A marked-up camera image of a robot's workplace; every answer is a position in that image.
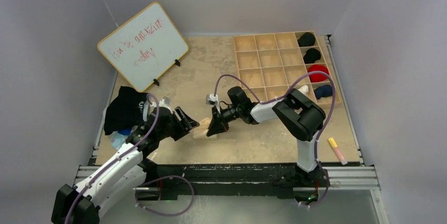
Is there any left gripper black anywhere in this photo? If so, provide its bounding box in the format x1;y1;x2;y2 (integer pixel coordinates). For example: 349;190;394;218
158;108;198;141

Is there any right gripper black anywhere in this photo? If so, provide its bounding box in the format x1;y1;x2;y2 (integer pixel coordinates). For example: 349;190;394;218
208;105;241;137

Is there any cream beige underwear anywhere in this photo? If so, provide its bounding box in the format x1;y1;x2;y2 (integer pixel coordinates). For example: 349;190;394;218
191;117;217;140

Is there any white whiteboard yellow frame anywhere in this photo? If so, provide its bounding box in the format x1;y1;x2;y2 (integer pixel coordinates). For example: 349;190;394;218
97;2;189;92

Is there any white underwear pink trim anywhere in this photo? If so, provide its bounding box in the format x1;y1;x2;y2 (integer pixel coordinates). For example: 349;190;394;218
298;85;309;95

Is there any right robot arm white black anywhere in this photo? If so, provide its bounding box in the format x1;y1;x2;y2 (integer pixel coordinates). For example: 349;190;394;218
206;86;326;186

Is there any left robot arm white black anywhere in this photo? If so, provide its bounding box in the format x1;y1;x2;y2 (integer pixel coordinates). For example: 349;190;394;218
51;107;200;223

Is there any black underwear white waistband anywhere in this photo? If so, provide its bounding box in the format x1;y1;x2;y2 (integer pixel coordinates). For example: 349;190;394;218
104;86;147;135

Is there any white blue patterned underwear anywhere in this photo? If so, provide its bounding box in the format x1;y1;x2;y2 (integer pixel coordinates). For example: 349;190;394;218
110;129;132;150

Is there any red rolled underwear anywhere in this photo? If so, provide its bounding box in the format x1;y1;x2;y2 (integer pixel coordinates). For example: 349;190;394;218
308;64;329;83

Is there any navy blue rolled underwear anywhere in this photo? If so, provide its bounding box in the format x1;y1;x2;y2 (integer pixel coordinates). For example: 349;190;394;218
314;84;334;100

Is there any black rolled underwear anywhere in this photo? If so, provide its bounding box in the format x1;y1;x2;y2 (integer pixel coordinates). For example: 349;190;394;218
297;32;316;47
303;48;322;64

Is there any black rolled underwear back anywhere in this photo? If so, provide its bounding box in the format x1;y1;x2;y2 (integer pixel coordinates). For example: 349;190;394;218
297;32;316;47

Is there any wooden compartment organizer tray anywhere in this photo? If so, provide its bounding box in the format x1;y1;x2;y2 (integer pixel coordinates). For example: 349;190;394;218
233;31;341;109

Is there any pink yellow marker pen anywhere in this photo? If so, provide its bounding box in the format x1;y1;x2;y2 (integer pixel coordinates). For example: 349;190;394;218
327;138;348;165

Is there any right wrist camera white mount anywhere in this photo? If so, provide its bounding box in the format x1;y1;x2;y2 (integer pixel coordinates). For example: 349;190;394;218
206;93;220;111

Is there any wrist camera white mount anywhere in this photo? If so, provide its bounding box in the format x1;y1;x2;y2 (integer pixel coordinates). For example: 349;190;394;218
151;96;172;113
206;93;220;111

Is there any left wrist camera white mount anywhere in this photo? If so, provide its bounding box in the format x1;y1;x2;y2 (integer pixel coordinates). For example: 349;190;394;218
151;96;172;113

